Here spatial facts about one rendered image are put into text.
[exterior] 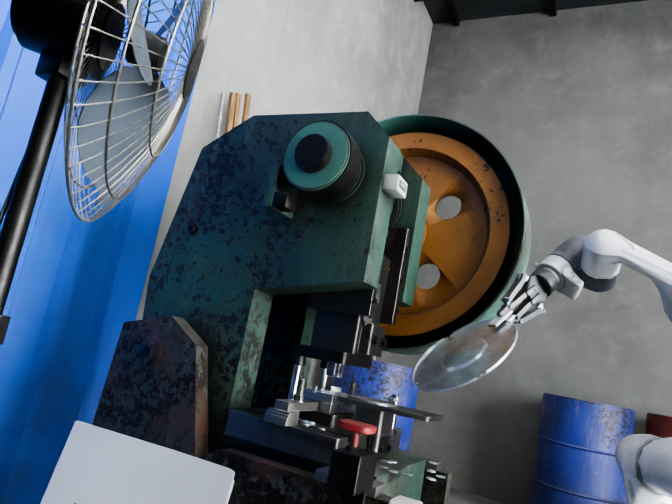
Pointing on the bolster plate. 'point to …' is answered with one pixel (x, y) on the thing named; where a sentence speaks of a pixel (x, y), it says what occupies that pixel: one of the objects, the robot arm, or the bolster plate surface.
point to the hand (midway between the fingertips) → (501, 320)
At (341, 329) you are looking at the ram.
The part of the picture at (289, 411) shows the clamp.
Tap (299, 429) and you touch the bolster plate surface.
